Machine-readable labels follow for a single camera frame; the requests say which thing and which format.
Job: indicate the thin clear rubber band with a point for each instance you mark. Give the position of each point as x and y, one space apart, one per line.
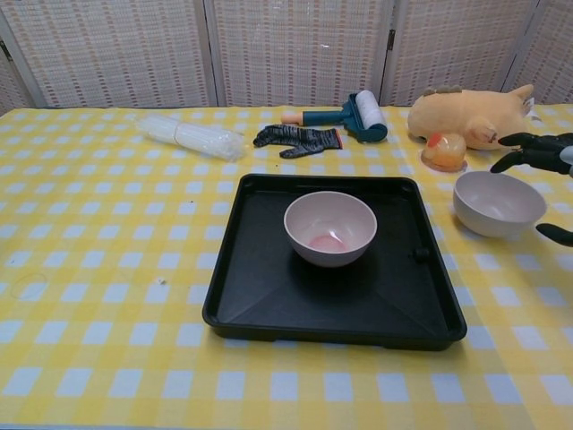
31 274

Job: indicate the yellow plush toy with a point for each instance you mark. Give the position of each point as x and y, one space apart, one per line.
470 112

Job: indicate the black grey knit glove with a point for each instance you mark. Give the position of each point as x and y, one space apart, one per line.
304 136

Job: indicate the pale bowl with pink stain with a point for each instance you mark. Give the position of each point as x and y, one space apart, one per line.
331 215

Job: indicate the white woven folding screen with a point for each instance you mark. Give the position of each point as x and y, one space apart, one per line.
291 45

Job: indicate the yellow white checked tablecloth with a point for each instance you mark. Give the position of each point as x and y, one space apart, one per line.
112 224

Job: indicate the bundle of clear straws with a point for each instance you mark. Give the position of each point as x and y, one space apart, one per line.
192 134

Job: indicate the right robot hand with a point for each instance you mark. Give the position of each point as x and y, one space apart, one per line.
546 152

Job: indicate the teal lint roller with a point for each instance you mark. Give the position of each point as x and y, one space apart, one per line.
367 112

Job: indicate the black square plastic tray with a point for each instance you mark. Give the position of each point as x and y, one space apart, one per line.
336 304

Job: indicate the pale plain bowl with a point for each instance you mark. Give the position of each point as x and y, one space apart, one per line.
492 201

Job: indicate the orange fruit jelly cup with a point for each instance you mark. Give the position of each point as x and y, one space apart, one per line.
447 152

